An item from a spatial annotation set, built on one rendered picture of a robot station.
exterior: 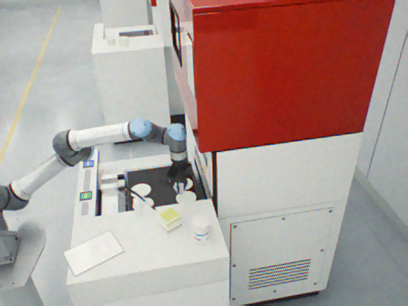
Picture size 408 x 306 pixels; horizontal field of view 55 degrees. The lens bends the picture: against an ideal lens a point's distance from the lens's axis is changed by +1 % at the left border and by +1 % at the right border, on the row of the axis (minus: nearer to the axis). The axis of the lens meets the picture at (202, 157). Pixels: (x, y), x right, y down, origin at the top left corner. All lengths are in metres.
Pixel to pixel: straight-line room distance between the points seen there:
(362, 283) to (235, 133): 1.57
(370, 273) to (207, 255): 1.57
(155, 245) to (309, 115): 0.84
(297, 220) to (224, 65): 0.96
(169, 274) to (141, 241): 0.18
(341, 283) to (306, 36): 1.75
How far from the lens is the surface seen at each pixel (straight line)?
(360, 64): 1.71
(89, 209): 1.86
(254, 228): 2.02
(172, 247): 1.62
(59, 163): 1.90
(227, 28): 1.44
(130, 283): 1.61
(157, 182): 2.03
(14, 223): 2.15
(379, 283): 2.89
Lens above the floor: 2.17
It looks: 36 degrees down
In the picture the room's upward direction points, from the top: 2 degrees counter-clockwise
